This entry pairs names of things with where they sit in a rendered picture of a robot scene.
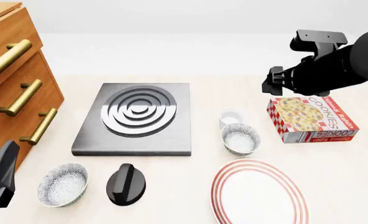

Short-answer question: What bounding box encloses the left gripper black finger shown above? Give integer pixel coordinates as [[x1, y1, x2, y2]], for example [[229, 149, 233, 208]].
[[0, 139, 21, 189]]

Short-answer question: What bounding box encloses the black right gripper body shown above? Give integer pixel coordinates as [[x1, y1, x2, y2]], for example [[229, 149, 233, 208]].
[[261, 65, 297, 97]]

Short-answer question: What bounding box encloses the small white ramekin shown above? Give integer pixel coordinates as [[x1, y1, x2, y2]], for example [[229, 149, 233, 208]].
[[218, 107, 246, 129]]

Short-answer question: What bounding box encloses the patterned black white bowl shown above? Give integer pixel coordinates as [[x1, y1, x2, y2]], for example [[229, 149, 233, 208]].
[[36, 162, 89, 208], [220, 123, 262, 157]]

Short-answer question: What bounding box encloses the small flat plate on stalk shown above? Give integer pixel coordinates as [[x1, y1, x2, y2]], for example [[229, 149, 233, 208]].
[[295, 29, 349, 59]]

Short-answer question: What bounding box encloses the white plate with red rings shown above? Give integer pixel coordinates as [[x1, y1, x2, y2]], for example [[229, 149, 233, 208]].
[[209, 157, 310, 224]]

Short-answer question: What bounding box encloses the flat black stove plate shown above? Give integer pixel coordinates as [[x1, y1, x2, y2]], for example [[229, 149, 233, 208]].
[[71, 82, 193, 157]]

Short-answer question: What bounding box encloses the printed cookies box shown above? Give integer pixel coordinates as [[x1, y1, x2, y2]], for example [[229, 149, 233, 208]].
[[266, 95, 361, 144]]

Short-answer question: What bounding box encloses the wooden cabinet drawer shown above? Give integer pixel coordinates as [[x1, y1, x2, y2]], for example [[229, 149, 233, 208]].
[[0, 6, 44, 98], [0, 78, 65, 167], [0, 50, 58, 141]]

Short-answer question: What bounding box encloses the wooden cabinet with drawers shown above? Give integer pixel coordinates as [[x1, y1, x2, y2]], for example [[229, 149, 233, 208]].
[[0, 2, 65, 167]]

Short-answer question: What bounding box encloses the round black stove knob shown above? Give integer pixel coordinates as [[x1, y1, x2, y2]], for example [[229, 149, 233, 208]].
[[106, 162, 147, 207]]

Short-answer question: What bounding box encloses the brass drawer handle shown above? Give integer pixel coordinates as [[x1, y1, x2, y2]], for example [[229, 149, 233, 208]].
[[0, 78, 44, 118], [19, 107, 58, 146], [0, 39, 34, 77]]

